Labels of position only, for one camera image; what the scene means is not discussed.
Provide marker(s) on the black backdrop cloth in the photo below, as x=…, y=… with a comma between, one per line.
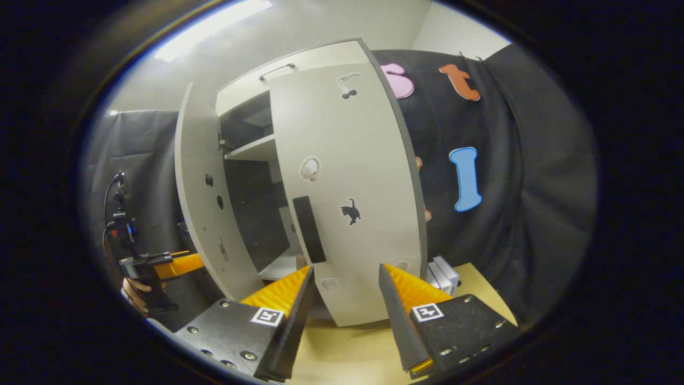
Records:
x=534, y=187

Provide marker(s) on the white cabinet drawer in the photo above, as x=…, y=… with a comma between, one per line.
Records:
x=320, y=56

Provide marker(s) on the small white cardboard box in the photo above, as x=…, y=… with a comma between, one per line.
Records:
x=446, y=275

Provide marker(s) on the white cabinet door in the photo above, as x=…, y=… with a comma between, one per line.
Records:
x=197, y=160
x=363, y=160

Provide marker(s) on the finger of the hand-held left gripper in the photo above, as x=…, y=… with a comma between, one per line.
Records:
x=181, y=266
x=165, y=254

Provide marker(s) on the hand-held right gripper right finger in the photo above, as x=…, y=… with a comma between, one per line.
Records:
x=398, y=326

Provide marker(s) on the white shoe cabinet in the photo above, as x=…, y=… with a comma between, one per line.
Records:
x=256, y=149

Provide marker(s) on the ceiling light panel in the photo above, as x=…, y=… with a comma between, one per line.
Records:
x=214, y=27

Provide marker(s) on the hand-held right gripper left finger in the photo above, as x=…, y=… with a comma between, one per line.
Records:
x=296, y=331

